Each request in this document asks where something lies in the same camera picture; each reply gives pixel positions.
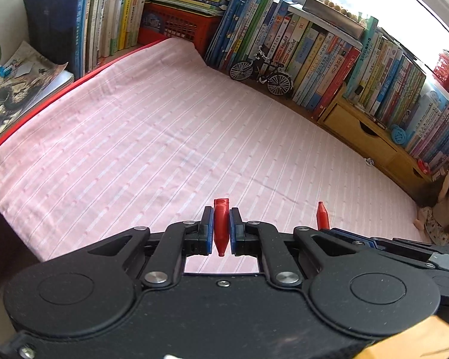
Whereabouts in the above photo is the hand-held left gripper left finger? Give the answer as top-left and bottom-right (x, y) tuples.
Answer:
(88, 206), (215, 288)

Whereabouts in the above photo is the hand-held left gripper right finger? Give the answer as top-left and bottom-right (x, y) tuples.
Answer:
(228, 207), (350, 288)

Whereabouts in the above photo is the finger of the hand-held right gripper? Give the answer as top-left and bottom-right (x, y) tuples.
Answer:
(319, 227), (378, 248)

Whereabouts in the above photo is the red crayon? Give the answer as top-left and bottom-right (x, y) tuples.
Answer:
(213, 198), (231, 258)
(316, 201), (331, 231)

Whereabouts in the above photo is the row of books on wooden box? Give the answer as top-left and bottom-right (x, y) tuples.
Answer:
(344, 17), (449, 173)

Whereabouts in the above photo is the row of thin upright books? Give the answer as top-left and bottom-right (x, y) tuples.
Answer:
(80, 0), (151, 72)

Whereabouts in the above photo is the doll with brown hair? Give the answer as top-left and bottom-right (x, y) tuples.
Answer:
(413, 165), (449, 246)

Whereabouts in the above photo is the wooden drawer box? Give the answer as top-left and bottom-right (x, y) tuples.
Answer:
(317, 82), (441, 200)

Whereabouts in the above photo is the blue round badge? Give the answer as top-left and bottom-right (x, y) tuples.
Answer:
(391, 123), (409, 145)

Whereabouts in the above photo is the pink striped tablecloth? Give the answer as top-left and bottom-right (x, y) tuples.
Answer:
(0, 37), (427, 273)

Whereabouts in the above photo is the black model bicycle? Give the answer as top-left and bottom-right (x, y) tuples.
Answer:
(229, 45), (295, 98)

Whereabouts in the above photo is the red plastic crate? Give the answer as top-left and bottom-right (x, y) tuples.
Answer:
(138, 2), (224, 55)

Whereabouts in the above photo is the grey hardcover book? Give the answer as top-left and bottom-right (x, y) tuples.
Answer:
(302, 0), (368, 40)

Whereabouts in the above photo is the pile of magazines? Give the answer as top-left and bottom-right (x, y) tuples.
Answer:
(0, 41), (76, 143)

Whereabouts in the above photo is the large dark blue book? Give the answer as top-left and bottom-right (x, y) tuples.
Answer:
(19, 0), (94, 78)

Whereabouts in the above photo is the wooden bead string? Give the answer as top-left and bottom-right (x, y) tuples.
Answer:
(322, 0), (365, 23)

